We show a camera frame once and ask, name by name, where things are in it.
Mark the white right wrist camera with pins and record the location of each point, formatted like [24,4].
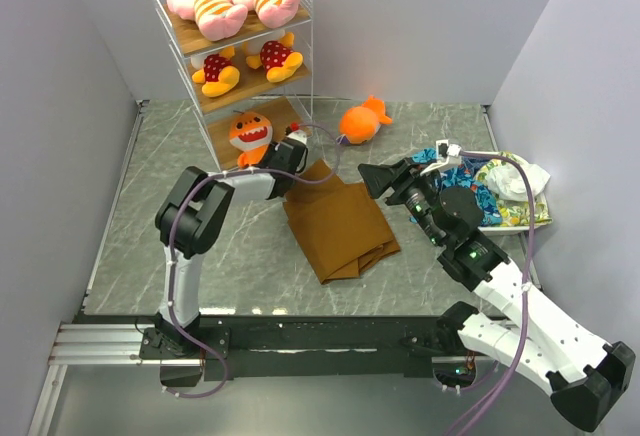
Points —
[448,153]

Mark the floral yellow green cloth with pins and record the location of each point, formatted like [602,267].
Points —
[513,213]

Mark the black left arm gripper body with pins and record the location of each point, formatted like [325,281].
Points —
[271,151]

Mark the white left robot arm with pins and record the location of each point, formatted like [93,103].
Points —
[191,218]

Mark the orange shark plush toy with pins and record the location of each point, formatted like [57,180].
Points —
[251,133]

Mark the white wire wooden shelf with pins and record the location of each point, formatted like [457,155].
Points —
[246,64]

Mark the white laundry tray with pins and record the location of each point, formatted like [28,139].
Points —
[520,227]

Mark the orange goldfish plush toy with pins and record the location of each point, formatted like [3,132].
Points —
[361,123]

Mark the white crumpled cloth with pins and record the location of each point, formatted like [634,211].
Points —
[506,181]

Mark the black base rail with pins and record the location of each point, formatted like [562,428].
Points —
[236,347]

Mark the yellow frog plush polka dress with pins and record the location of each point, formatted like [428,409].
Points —
[215,72]

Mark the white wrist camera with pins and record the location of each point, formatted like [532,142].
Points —
[448,153]
[295,132]

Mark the blue patterned cloth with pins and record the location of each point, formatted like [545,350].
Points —
[463,175]

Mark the brown folded cloth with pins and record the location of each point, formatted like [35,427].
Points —
[339,228]

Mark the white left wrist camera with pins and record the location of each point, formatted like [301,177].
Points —
[295,132]

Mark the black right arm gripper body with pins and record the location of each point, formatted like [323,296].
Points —
[415,192]

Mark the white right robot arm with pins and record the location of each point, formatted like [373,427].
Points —
[583,374]

